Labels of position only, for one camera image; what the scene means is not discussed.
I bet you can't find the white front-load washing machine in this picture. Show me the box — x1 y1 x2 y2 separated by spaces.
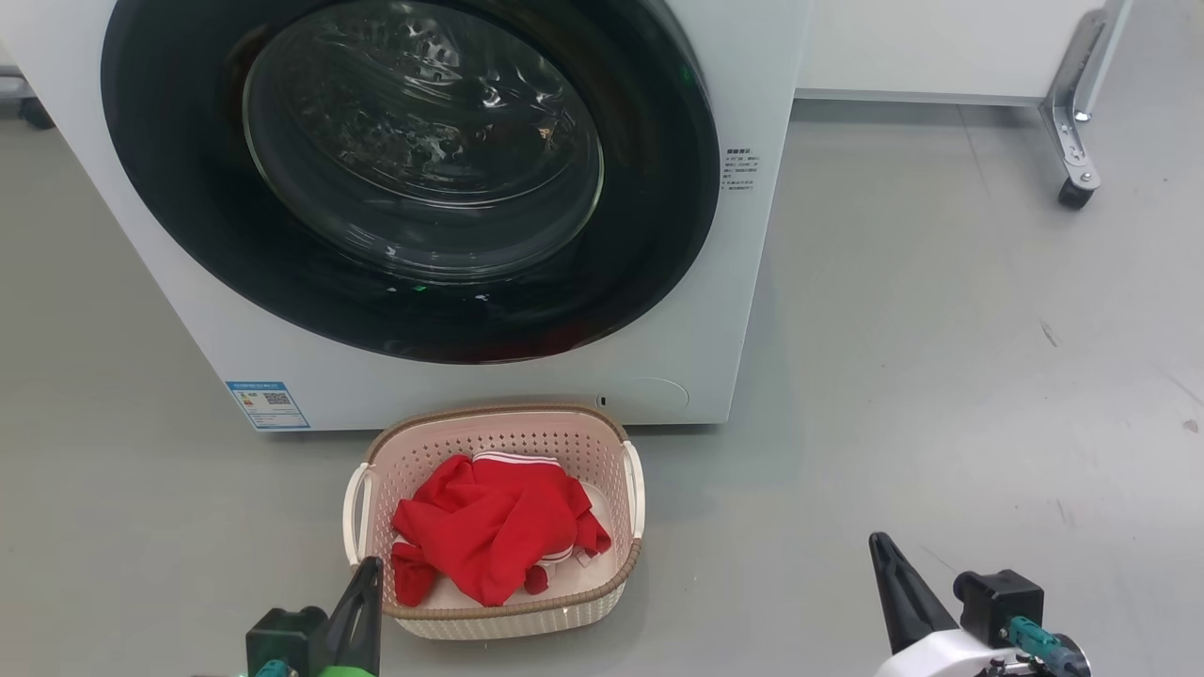
0 0 815 433

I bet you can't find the white rolling partition board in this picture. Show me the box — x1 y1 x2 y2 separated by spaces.
795 0 1134 106

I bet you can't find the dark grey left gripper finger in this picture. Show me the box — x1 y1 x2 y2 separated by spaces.
325 557 385 677

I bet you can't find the cream perforated laundry basket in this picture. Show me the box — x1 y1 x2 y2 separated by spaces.
342 404 647 642

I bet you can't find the metal bracket with caster wheel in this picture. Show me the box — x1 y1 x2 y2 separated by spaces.
1039 9 1103 210

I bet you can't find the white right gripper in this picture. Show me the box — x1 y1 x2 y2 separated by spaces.
868 532 1012 677

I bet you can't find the small printed text label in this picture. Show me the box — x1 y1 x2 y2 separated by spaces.
721 146 762 195

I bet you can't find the blue energy label sticker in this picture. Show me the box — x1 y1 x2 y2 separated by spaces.
226 380 310 432

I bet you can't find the red garment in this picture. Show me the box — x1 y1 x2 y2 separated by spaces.
390 451 612 607

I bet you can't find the washing machine glass door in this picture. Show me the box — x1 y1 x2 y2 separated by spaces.
101 0 721 365

